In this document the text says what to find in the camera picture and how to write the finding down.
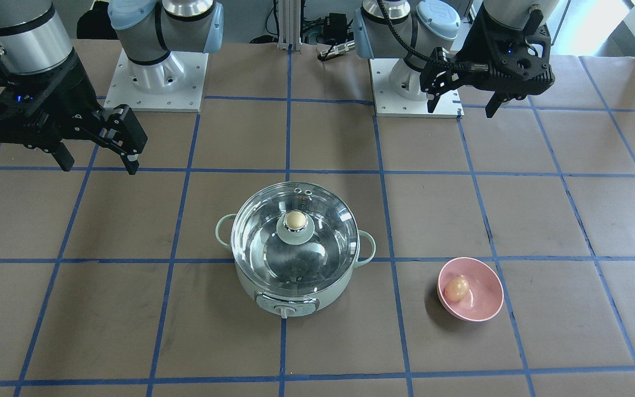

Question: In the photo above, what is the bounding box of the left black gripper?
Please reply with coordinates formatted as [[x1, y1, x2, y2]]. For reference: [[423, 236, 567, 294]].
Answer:
[[420, 8, 555, 119]]

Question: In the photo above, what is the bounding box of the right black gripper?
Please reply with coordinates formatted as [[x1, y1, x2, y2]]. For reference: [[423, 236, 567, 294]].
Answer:
[[0, 51, 148, 175]]

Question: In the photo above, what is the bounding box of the beige egg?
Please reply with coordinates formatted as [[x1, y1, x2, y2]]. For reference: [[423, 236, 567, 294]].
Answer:
[[444, 275, 470, 302]]

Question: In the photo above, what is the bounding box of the glass pot lid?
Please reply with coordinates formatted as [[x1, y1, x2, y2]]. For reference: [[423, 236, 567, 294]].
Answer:
[[229, 181, 360, 297]]

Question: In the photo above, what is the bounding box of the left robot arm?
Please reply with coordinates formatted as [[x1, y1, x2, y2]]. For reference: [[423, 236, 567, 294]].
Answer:
[[352, 1, 557, 118]]

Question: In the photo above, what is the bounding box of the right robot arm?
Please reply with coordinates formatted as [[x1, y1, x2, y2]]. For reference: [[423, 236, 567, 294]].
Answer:
[[0, 1, 224, 174]]

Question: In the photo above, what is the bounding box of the mint green electric pot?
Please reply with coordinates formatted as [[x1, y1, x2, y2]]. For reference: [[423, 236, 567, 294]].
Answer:
[[216, 182, 376, 319]]

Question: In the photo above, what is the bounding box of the pink bowl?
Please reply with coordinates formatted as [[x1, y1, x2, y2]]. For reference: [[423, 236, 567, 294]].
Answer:
[[436, 257, 504, 322]]

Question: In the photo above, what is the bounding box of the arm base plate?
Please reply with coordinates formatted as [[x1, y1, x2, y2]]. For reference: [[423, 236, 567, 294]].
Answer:
[[369, 58, 465, 119], [104, 51, 209, 113]]

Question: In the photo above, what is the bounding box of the aluminium frame post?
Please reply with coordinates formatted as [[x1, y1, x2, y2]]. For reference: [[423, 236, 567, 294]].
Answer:
[[276, 1, 303, 52]]

